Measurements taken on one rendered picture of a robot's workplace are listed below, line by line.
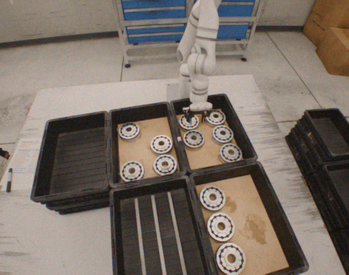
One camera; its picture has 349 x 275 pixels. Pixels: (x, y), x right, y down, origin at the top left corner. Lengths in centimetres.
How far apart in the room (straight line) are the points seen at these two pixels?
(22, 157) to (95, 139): 48
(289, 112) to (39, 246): 248
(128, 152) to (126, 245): 40
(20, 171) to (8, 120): 160
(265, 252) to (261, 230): 8
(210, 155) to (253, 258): 44
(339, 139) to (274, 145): 72
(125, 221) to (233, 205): 43
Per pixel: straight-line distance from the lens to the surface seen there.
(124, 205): 85
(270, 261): 86
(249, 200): 88
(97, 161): 96
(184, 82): 109
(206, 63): 73
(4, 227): 122
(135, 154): 93
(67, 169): 100
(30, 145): 138
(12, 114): 290
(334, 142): 179
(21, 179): 128
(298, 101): 276
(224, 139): 95
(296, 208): 111
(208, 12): 72
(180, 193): 84
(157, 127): 100
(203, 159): 91
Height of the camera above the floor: 162
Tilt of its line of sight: 55 degrees down
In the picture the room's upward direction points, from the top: straight up
